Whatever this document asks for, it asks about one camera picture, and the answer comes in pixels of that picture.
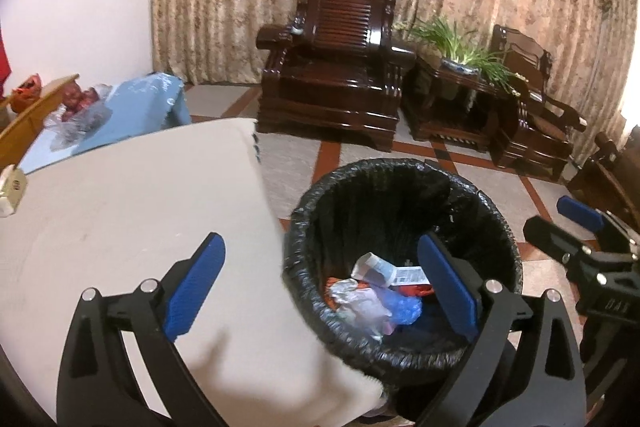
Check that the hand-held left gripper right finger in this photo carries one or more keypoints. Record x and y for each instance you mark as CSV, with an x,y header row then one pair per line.
x,y
450,287

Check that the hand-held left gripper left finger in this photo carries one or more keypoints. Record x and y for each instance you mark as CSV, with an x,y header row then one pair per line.
x,y
195,287

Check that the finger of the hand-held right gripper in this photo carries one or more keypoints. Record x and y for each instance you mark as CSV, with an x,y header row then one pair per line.
x,y
550,237
580,209

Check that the blue plastic bag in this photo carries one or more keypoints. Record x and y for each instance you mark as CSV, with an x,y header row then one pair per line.
x,y
400,307

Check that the white printed tube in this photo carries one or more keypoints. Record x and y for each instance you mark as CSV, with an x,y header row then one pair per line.
x,y
380,269

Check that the white cloth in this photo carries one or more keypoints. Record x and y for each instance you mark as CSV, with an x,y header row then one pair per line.
x,y
355,302

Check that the black bag-lined trash bin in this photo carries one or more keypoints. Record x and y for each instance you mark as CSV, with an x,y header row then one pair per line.
x,y
380,207

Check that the orange foam fruit net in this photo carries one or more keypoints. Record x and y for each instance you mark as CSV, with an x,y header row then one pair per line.
x,y
334,292

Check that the dark wooden bench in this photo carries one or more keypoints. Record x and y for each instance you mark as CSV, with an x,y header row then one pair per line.
x,y
610,177

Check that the dark wooden armchair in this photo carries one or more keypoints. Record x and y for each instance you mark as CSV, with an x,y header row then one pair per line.
x,y
535,142
340,17

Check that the dark wooden side table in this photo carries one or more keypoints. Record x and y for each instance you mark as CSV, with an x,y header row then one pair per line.
x,y
450,107

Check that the blue tablecloth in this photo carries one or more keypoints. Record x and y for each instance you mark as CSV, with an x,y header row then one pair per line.
x,y
145,102

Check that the glass fruit bowl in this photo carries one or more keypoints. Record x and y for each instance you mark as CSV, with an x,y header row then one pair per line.
x,y
75,127

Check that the tissue box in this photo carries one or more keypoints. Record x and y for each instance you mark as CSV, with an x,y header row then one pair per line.
x,y
12,192

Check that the red apple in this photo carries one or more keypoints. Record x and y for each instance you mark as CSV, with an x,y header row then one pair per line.
x,y
70,94
90,99

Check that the potted green plant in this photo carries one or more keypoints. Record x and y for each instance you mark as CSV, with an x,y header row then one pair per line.
x,y
445,37

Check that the wooden cabinet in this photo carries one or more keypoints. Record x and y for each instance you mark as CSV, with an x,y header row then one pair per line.
x,y
35,112

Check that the orange plastic bag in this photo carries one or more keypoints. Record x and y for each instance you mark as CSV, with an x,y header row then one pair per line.
x,y
27,92

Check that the red cloth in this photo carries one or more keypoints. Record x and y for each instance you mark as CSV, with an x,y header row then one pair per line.
x,y
4,67

